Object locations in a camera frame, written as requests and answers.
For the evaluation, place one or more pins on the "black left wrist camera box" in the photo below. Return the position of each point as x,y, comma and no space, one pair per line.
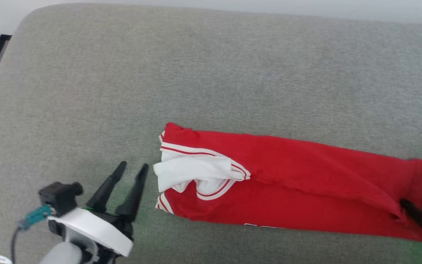
59,198

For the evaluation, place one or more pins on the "grey fabric sofa seat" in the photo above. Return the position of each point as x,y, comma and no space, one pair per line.
211,73

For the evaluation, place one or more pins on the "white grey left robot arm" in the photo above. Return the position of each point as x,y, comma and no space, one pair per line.
62,255

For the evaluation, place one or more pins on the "red and white jersey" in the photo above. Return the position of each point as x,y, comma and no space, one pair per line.
288,183

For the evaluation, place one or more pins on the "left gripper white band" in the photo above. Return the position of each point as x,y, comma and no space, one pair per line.
93,229

